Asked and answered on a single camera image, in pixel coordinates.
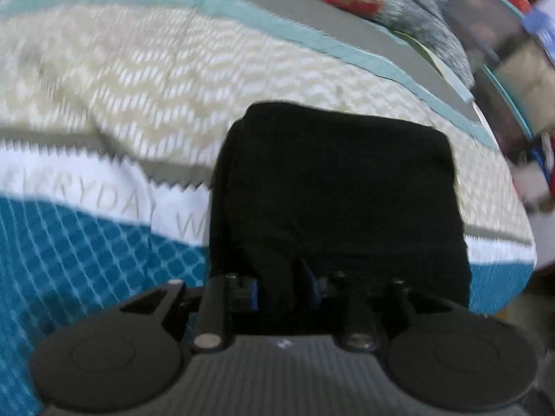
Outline black pants with zippers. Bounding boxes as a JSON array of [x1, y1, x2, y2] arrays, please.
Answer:
[[209, 102, 471, 306]]

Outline light green yellow cloth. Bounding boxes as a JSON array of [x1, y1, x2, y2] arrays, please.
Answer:
[[391, 30, 474, 103]]

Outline clear storage bin teal lid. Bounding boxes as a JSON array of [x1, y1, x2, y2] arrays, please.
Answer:
[[442, 0, 532, 154]]

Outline patterned bedspread with text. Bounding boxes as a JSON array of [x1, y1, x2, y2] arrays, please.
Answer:
[[1, 0, 538, 415]]

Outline blue printed bag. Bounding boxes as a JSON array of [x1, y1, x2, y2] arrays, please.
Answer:
[[523, 0, 555, 59]]

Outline cardboard box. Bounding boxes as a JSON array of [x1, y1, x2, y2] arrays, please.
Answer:
[[494, 40, 554, 135]]

